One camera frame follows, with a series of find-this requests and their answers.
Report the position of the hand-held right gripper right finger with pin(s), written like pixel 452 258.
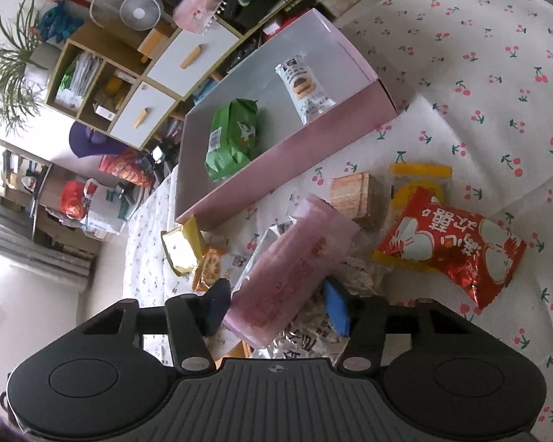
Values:
pixel 336 306

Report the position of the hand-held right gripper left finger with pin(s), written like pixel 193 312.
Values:
pixel 216 304

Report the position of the orange cookie packet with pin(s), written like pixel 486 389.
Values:
pixel 209 267

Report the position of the pink translucent snack packet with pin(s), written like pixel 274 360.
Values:
pixel 285 276

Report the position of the gold foil snack packet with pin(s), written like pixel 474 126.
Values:
pixel 182 248

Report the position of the clear-wrapped wafer biscuit packet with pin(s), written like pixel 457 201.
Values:
pixel 350 193

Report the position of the red snack packet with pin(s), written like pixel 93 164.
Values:
pixel 442 244

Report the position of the yellow snack packet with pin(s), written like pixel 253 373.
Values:
pixel 419 177

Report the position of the green snack packet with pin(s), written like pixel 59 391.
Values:
pixel 230 138

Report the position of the white burger-print snack packet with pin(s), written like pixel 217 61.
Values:
pixel 304 92

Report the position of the pink cardboard box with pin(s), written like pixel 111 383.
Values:
pixel 258 78

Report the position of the white paper bag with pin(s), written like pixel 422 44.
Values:
pixel 103 212

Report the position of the red printed bag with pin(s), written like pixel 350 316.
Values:
pixel 124 168

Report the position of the red and white bag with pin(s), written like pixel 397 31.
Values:
pixel 73 200

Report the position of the grey curtain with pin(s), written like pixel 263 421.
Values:
pixel 27 248

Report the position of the purple cap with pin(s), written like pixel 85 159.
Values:
pixel 92 140

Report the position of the side shelf unit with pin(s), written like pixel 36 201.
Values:
pixel 41 188

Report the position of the yellow shelf object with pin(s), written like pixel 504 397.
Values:
pixel 113 86

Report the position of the cherry print cloth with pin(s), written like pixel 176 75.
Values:
pixel 488 101

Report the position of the shelf stack of papers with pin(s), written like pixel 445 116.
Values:
pixel 80 78

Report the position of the small wooden box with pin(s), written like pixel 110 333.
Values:
pixel 154 41

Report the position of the wooden cabinet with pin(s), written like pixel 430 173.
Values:
pixel 96 37

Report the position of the black box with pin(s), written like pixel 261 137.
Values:
pixel 258 7

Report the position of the small white desk fan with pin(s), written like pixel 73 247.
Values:
pixel 140 11

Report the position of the large white fan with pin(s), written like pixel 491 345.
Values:
pixel 103 7

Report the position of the potted green plant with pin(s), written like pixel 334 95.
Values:
pixel 14 55

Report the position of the blue plush toy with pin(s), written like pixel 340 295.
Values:
pixel 60 23

